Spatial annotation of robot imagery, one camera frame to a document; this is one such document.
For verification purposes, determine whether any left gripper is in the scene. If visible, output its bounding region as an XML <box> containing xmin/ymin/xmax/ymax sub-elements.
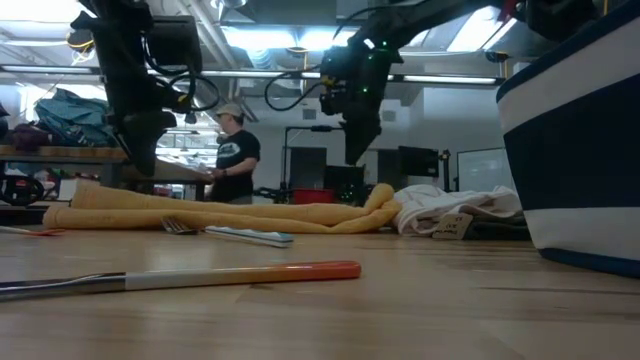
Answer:
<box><xmin>113</xmin><ymin>109</ymin><xmax>179</xmax><ymax>178</ymax></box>

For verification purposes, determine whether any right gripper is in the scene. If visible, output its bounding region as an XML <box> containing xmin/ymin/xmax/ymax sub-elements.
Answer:
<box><xmin>327</xmin><ymin>42</ymin><xmax>404</xmax><ymax>166</ymax></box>

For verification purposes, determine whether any white red-checked towel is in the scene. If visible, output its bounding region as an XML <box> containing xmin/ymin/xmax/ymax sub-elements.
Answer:
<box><xmin>392</xmin><ymin>183</ymin><xmax>525</xmax><ymax>240</ymax></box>

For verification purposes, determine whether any mustard yellow towel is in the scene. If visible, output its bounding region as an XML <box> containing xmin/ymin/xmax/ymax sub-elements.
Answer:
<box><xmin>42</xmin><ymin>179</ymin><xmax>404</xmax><ymax>235</ymax></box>

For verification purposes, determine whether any black distant screen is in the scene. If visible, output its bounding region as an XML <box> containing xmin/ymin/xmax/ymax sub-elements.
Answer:
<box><xmin>323</xmin><ymin>165</ymin><xmax>365</xmax><ymax>194</ymax></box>

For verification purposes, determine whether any black computer monitor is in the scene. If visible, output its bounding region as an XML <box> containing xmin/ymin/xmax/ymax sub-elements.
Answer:
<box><xmin>398</xmin><ymin>145</ymin><xmax>441</xmax><ymax>179</ymax></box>

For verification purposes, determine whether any red bin on distant table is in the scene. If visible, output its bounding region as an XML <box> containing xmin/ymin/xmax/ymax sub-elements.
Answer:
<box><xmin>292</xmin><ymin>188</ymin><xmax>337</xmax><ymax>205</ymax></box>

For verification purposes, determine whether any teal cloth pile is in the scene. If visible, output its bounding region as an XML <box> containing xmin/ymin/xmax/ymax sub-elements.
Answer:
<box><xmin>33</xmin><ymin>88</ymin><xmax>119</xmax><ymax>149</ymax></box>

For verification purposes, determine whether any wooden background table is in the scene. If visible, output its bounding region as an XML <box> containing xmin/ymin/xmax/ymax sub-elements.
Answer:
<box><xmin>0</xmin><ymin>144</ymin><xmax>214</xmax><ymax>201</ymax></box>

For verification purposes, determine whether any person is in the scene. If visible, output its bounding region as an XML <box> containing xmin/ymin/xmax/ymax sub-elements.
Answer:
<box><xmin>202</xmin><ymin>102</ymin><xmax>262</xmax><ymax>205</ymax></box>

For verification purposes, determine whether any ceiling strip light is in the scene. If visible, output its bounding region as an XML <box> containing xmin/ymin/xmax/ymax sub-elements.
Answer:
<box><xmin>0</xmin><ymin>63</ymin><xmax>501</xmax><ymax>86</ymax></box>

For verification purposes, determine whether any purple bag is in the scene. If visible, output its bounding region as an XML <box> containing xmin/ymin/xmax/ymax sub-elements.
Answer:
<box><xmin>12</xmin><ymin>123</ymin><xmax>54</xmax><ymax>151</ymax></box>

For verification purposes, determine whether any whiteboard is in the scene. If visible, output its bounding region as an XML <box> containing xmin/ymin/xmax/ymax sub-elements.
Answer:
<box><xmin>457</xmin><ymin>147</ymin><xmax>516</xmax><ymax>194</ymax></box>

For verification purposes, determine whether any navy and white fabric bin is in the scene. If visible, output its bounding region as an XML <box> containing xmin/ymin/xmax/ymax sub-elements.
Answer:
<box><xmin>496</xmin><ymin>0</ymin><xmax>640</xmax><ymax>279</ymax></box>

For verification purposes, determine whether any black distant rig frame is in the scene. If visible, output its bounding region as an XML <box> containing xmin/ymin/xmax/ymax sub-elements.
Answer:
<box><xmin>283</xmin><ymin>125</ymin><xmax>351</xmax><ymax>191</ymax></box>

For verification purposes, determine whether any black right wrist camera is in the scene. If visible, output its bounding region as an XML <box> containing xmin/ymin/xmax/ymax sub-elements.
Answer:
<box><xmin>319</xmin><ymin>74</ymin><xmax>352</xmax><ymax>117</ymax></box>

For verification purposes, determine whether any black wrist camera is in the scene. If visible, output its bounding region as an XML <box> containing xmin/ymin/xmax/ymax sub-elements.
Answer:
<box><xmin>147</xmin><ymin>14</ymin><xmax>204</xmax><ymax>74</ymax></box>
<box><xmin>319</xmin><ymin>74</ymin><xmax>352</xmax><ymax>117</ymax></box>

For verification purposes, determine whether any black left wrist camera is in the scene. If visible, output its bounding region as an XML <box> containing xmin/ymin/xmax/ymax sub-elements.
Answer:
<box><xmin>147</xmin><ymin>14</ymin><xmax>204</xmax><ymax>74</ymax></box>

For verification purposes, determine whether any hanging device with yellow cable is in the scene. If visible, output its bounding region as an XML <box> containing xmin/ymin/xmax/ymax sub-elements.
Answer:
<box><xmin>66</xmin><ymin>27</ymin><xmax>96</xmax><ymax>54</ymax></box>

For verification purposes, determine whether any fork with teal handle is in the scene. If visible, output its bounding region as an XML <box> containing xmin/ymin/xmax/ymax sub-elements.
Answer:
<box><xmin>160</xmin><ymin>215</ymin><xmax>295</xmax><ymax>249</ymax></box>

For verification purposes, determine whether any spoon with orange handle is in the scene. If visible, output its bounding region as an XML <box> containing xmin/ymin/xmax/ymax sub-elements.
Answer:
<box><xmin>0</xmin><ymin>224</ymin><xmax>66</xmax><ymax>238</ymax></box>

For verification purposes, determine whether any black metal table frame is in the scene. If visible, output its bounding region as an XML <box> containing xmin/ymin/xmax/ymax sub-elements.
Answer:
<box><xmin>0</xmin><ymin>202</ymin><xmax>51</xmax><ymax>226</ymax></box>

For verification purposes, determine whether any knife with orange-white handle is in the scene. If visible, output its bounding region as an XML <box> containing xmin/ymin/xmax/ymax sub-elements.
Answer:
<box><xmin>0</xmin><ymin>259</ymin><xmax>363</xmax><ymax>303</ymax></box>

